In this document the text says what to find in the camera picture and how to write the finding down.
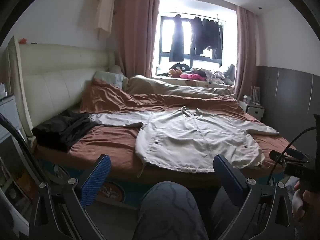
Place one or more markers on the bed with brown sheet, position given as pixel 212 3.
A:
pixel 110 142

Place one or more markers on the person's right hand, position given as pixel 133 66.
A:
pixel 310 205

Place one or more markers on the printed window seat cushion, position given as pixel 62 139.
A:
pixel 172 80

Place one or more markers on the light green pillow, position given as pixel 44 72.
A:
pixel 110 78

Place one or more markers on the beige duvet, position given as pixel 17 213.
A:
pixel 150 85

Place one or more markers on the clothes rail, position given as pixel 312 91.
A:
pixel 190 16

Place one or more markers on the brown plush toy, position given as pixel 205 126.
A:
pixel 175 73

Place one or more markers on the black garment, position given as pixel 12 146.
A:
pixel 62 130

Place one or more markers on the black plush toy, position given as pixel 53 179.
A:
pixel 181 66

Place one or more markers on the beige jacket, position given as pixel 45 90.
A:
pixel 195 145

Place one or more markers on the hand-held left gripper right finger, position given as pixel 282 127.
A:
pixel 223 171

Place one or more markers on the pile of clothes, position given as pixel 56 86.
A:
pixel 217 76

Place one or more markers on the cream hanging cloth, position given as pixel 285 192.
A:
pixel 105 12

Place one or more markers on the dark hanging jacket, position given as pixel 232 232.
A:
pixel 212 36
pixel 196 35

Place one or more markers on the person's leg in patterned trousers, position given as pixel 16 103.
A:
pixel 170 212

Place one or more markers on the small white nightstand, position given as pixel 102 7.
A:
pixel 252 111

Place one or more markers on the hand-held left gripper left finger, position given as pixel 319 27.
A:
pixel 96 180

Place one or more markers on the window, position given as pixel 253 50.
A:
pixel 187 37

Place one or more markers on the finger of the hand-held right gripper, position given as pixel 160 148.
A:
pixel 278 155
pixel 296 153

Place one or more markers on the white router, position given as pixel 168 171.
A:
pixel 255 96

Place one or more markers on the pink cloth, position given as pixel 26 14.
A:
pixel 192 76

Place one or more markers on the cream leather headboard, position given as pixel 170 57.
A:
pixel 55 80

